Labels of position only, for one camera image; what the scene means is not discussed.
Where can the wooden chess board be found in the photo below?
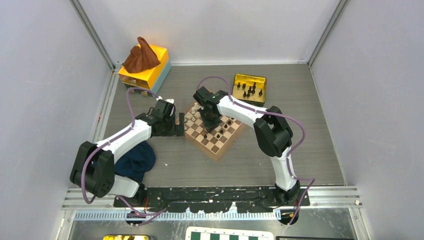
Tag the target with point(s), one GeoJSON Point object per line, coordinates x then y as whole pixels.
{"type": "Point", "coordinates": [215, 143]}

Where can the dark blue cloth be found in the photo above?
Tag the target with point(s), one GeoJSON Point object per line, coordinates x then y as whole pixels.
{"type": "Point", "coordinates": [136, 162]}

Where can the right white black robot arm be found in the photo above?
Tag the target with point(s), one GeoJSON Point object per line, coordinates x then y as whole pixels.
{"type": "Point", "coordinates": [273, 133]}

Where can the gold tin at bottom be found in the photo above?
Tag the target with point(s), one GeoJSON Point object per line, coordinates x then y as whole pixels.
{"type": "Point", "coordinates": [126, 237]}

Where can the white chess piece row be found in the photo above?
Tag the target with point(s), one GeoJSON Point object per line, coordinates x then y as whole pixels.
{"type": "Point", "coordinates": [192, 117]}

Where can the black chess piece cluster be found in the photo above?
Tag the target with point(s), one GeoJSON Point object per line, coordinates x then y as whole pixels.
{"type": "Point", "coordinates": [226, 128]}

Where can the gold metal tray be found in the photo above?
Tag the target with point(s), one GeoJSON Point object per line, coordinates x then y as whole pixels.
{"type": "Point", "coordinates": [250, 89]}

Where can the green white chess mat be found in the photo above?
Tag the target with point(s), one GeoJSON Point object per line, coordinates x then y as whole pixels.
{"type": "Point", "coordinates": [208, 233]}

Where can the brown cloth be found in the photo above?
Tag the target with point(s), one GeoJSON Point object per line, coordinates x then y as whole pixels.
{"type": "Point", "coordinates": [141, 58]}

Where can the black mounting base plate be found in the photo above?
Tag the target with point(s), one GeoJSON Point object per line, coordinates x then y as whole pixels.
{"type": "Point", "coordinates": [211, 200]}

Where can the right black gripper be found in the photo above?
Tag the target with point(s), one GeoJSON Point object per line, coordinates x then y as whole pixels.
{"type": "Point", "coordinates": [209, 126]}

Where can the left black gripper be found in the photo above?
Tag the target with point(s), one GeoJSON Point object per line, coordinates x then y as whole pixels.
{"type": "Point", "coordinates": [176, 129]}

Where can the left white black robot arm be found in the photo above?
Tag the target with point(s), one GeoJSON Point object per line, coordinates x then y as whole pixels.
{"type": "Point", "coordinates": [94, 165]}

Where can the yellow storage box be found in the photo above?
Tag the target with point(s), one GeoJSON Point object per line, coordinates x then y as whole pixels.
{"type": "Point", "coordinates": [150, 80]}

